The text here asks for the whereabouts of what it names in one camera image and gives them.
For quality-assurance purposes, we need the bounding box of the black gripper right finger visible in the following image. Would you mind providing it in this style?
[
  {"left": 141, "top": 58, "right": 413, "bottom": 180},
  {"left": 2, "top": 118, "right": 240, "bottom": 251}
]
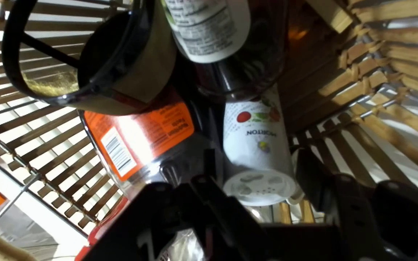
[{"left": 294, "top": 147, "right": 391, "bottom": 261}]

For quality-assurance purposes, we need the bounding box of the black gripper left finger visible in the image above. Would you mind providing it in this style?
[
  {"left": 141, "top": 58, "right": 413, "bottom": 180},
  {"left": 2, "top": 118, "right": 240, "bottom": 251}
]
[{"left": 189, "top": 173, "right": 275, "bottom": 261}]

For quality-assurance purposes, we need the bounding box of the white spice container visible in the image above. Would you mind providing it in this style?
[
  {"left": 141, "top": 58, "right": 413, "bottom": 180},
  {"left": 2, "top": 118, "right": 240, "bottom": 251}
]
[{"left": 221, "top": 84, "right": 305, "bottom": 209}]

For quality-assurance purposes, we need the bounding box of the orange labelled jar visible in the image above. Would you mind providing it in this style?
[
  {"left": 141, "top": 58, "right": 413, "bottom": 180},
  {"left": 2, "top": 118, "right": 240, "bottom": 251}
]
[{"left": 82, "top": 94, "right": 198, "bottom": 184}]

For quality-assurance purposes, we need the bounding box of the clear bottle white label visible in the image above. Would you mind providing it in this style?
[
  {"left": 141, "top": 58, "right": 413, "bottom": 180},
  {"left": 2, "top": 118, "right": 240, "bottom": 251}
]
[{"left": 162, "top": 0, "right": 253, "bottom": 65}]

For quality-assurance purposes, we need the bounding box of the black cup with handle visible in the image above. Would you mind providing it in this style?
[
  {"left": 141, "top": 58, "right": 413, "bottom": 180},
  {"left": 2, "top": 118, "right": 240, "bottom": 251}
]
[{"left": 0, "top": 0, "right": 178, "bottom": 118}]

